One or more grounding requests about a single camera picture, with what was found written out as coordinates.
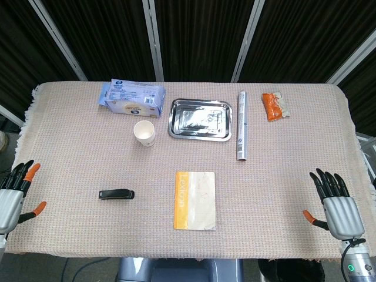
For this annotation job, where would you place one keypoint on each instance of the black stapler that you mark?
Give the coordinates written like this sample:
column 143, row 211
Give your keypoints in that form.
column 116, row 194

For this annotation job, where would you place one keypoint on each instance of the pink woven tablecloth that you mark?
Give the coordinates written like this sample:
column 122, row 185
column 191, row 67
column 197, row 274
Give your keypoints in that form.
column 188, row 176

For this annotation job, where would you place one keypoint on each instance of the orange snack packet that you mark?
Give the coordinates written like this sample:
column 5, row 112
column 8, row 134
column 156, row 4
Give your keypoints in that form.
column 275, row 106

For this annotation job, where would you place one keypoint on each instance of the white paper cup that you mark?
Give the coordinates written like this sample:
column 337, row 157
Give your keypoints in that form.
column 144, row 133

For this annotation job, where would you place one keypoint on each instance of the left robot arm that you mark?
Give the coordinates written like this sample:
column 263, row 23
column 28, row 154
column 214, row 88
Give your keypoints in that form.
column 2, row 242

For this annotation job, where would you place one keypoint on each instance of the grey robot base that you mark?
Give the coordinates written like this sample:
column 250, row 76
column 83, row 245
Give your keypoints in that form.
column 179, row 270

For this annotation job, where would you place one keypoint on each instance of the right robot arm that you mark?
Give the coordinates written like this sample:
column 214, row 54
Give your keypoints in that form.
column 357, row 260

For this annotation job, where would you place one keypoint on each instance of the stainless steel tray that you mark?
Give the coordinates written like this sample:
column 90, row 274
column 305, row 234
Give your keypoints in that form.
column 200, row 119

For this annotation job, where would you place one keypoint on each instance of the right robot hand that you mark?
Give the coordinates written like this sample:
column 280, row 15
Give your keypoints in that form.
column 342, row 211

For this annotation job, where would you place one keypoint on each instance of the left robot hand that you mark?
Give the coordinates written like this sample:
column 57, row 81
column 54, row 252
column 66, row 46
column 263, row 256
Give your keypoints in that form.
column 8, row 202

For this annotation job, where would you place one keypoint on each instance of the orange and white notebook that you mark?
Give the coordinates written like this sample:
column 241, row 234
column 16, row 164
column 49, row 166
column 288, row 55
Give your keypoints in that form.
column 195, row 200

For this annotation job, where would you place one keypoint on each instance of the blue wet wipes pack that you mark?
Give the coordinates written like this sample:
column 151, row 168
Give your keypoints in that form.
column 133, row 97

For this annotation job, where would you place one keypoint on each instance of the black folding screen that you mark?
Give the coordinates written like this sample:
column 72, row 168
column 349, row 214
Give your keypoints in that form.
column 188, row 39

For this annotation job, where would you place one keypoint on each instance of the silver foil roll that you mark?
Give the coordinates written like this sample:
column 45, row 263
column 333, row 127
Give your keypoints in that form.
column 242, row 125

